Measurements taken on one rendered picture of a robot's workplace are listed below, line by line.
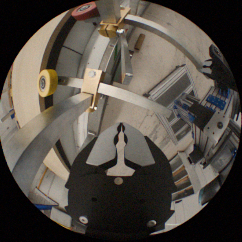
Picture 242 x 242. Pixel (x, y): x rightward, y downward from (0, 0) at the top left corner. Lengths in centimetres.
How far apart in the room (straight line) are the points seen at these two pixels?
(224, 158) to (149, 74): 113
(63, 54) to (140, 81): 93
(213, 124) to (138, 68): 99
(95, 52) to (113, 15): 31
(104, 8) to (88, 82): 21
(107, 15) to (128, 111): 110
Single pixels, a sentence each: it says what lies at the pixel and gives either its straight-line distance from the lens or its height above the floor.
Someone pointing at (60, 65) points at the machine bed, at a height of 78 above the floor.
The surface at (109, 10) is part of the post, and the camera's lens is 21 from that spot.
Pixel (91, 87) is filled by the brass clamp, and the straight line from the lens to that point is 22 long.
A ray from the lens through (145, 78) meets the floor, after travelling 109.
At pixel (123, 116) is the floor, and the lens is 116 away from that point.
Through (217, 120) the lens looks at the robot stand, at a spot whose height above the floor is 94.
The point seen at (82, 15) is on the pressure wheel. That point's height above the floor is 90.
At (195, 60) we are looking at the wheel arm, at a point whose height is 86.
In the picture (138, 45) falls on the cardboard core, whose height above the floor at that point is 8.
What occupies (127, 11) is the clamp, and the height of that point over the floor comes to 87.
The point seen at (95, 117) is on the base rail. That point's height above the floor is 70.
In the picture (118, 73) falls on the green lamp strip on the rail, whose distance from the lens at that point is 34.
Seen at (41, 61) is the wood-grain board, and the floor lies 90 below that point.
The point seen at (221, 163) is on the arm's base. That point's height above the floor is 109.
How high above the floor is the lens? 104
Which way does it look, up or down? 61 degrees down
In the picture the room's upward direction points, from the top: 177 degrees counter-clockwise
